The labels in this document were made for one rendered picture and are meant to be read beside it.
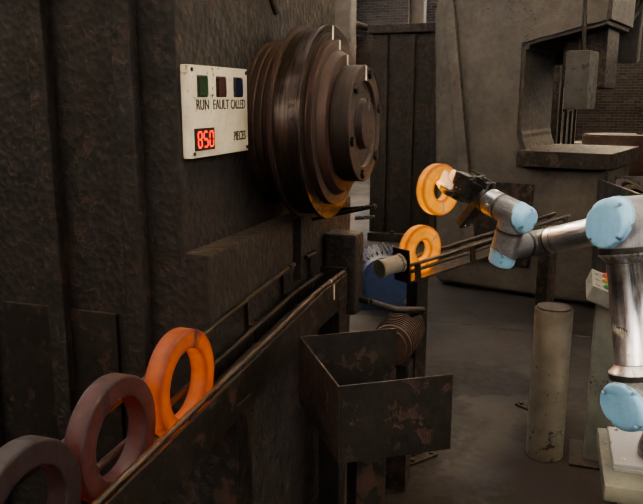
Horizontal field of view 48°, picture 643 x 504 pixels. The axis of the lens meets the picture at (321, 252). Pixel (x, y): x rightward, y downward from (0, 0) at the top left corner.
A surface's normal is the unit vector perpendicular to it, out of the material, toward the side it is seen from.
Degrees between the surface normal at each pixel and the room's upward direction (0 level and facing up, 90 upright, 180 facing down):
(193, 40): 90
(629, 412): 96
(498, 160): 90
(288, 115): 84
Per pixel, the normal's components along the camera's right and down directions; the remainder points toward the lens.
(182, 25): 0.94, 0.07
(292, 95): -0.32, -0.10
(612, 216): -0.87, -0.05
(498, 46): -0.55, 0.18
